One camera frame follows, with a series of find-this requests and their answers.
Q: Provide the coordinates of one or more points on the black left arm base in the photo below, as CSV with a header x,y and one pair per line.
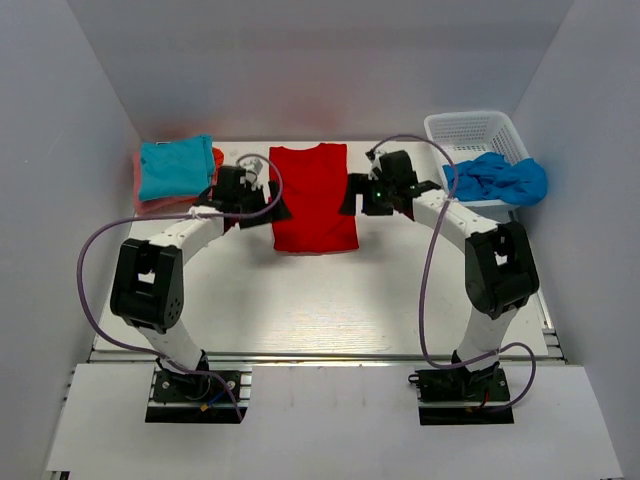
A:
x,y
186,399

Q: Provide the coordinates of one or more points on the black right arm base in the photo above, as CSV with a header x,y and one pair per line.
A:
x,y
457,397

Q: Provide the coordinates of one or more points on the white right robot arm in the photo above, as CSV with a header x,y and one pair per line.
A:
x,y
499,270

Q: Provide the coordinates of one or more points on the crumpled blue t shirt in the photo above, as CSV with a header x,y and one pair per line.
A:
x,y
491,177

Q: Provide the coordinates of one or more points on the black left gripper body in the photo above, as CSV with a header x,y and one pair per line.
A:
x,y
250,199

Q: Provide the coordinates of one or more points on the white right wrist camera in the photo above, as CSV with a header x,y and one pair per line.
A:
x,y
375,172

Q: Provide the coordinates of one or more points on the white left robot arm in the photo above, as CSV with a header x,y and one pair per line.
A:
x,y
148,288

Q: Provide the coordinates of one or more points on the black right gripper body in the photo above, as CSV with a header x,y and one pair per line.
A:
x,y
377,197

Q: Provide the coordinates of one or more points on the white plastic basket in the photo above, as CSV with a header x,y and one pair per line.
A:
x,y
465,136

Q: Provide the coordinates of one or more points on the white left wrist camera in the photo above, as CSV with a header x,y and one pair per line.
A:
x,y
252,165

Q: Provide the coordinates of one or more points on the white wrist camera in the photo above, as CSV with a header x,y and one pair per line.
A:
x,y
252,165
375,172

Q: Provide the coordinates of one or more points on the red t shirt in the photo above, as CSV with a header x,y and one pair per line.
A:
x,y
315,183

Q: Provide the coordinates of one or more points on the folded pink t shirt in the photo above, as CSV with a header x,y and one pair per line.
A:
x,y
154,205

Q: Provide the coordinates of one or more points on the folded orange t shirt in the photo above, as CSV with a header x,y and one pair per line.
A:
x,y
218,158

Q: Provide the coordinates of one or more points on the folded teal t shirt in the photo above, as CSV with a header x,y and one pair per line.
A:
x,y
176,169

